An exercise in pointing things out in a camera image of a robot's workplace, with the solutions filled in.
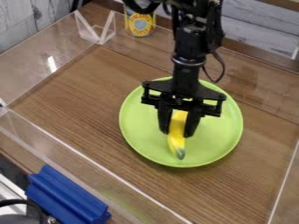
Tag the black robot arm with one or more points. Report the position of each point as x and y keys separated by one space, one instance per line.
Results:
x=197 y=35

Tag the yellow toy banana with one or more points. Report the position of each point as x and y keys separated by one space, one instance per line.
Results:
x=176 y=139

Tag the green round plate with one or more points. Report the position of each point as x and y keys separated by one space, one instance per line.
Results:
x=212 y=142

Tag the blue plastic clamp block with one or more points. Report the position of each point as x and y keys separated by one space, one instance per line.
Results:
x=64 y=199

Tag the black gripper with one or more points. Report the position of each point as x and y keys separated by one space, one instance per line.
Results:
x=181 y=92

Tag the clear acrylic enclosure wall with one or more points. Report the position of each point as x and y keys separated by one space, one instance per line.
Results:
x=61 y=168

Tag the yellow labelled tin can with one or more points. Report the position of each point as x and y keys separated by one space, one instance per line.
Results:
x=139 y=24

